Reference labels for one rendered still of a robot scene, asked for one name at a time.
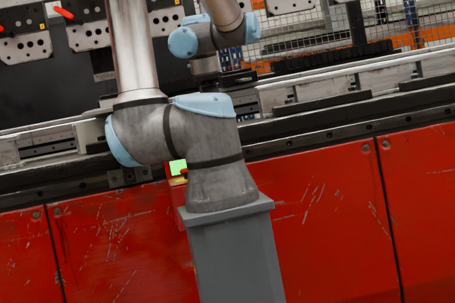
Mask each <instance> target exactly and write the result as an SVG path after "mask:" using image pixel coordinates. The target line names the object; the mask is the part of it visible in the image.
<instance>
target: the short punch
mask: <svg viewBox="0 0 455 303"><path fill-rule="evenodd" d="M89 57H90V61H91V67H92V71H93V76H94V80H95V82H98V81H102V80H108V79H113V78H116V75H115V71H114V62H113V57H112V48H111V47H105V48H100V49H94V50H89Z"/></svg>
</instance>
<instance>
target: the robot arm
mask: <svg viewBox="0 0 455 303"><path fill-rule="evenodd" d="M199 1H200V2H201V4H202V6H203V7H204V9H205V11H206V12H207V14H197V15H193V16H187V17H184V18H182V19H181V24H182V26H180V27H178V28H176V29H175V30H174V31H173V32H172V33H171V34H170V35H169V38H168V47H169V50H170V52H171V53H172V54H173V55H174V56H176V57H179V58H188V60H189V63H190V64H188V68H190V70H191V73H192V75H194V76H193V81H194V82H196V81H199V83H200V84H199V91H200V93H195V94H187V95H178V96H175V97H174V98H173V103H172V104H169V100H168V96H166V95H165V94H164V93H163V92H161V91H160V89H159V85H158V77H157V71H156V63H155V58H154V50H153V45H152V36H151V32H150V23H149V18H148V10H147V5H146V0H104V3H105V7H106V16H107V21H108V30H109V35H110V43H111V48H112V57H113V62H114V71H115V75H116V84H117V89H118V97H117V98H116V100H115V101H114V103H113V104H112V107H113V112H114V113H113V114H111V115H109V117H107V119H106V125H105V134H106V140H107V142H108V146H109V148H110V151H111V152H112V154H113V156H114V157H115V158H116V159H117V161H118V162H120V163H121V164H122V165H123V166H127V167H135V166H147V165H151V164H158V163H163V162H170V161H175V160H183V159H185V160H186V166H187V169H188V180H187V187H186V198H185V204H186V210H187V212H188V213H192V214H198V213H207V212H216V211H221V210H227V209H231V208H236V207H239V206H243V205H246V204H249V203H252V202H254V201H256V200H258V199H259V191H258V188H257V185H256V184H255V182H254V180H253V178H252V176H251V174H250V172H249V171H248V168H247V167H246V165H245V163H244V159H243V155H242V148H241V144H240V138H239V134H238V127H237V123H236V113H235V112H234V108H233V105H232V100H231V98H230V96H229V95H227V94H225V93H220V90H219V88H218V86H217V83H216V82H215V81H213V79H214V78H218V77H220V73H219V71H218V70H219V69H220V68H219V61H218V57H217V52H216V51H219V50H222V49H229V48H233V47H239V46H243V45H244V46H246V45H248V44H251V43H256V42H258V41H259V39H260V38H261V28H260V23H259V19H258V17H257V15H256V14H255V13H253V12H249V13H247V12H245V14H244V13H243V11H242V9H241V8H240V6H239V4H238V2H237V0H199ZM210 19H211V21H210Z"/></svg>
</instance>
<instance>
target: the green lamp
mask: <svg viewBox="0 0 455 303"><path fill-rule="evenodd" d="M169 164H170V167H171V174H172V176H173V175H177V174H180V172H179V171H180V170H181V169H182V168H187V166H186V160H185V159H183V160H175V161H170V162H169Z"/></svg>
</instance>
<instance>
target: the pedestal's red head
mask: <svg viewBox="0 0 455 303"><path fill-rule="evenodd" d="M164 165H165V171H166V175H167V180H168V186H169V193H170V196H171V203H172V207H173V213H174V217H175V222H176V224H177V226H178V229H179V231H186V228H185V227H184V225H183V223H182V221H181V219H180V217H179V215H178V212H177V207H180V206H185V205H186V204H185V198H186V187H187V181H183V182H175V181H176V180H178V179H182V178H184V176H183V174H182V175H179V176H175V177H171V173H170V170H169V163H168V162H164Z"/></svg>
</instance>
